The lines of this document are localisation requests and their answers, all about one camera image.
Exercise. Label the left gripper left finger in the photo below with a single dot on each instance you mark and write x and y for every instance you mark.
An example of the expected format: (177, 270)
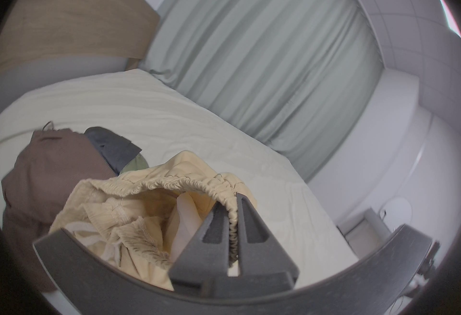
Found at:
(196, 258)

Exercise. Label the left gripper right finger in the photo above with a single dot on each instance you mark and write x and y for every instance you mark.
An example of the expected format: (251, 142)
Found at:
(263, 256)

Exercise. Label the cream shorts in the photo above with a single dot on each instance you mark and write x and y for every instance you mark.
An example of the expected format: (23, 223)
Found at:
(144, 205)

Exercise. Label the bed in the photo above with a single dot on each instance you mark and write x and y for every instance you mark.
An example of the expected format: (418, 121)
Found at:
(201, 126)

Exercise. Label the white bedside table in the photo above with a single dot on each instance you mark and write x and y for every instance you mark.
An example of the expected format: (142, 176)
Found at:
(367, 230)

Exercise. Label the green garment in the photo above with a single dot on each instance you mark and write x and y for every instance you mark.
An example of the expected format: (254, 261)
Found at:
(135, 165)

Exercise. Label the dark grey garment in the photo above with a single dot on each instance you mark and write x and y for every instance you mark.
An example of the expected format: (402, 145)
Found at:
(113, 148)

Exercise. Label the brown garment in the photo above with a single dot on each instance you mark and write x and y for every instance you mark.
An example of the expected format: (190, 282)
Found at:
(54, 176)

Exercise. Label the blue-green curtain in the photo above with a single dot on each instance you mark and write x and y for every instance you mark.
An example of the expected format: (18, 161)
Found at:
(273, 54)

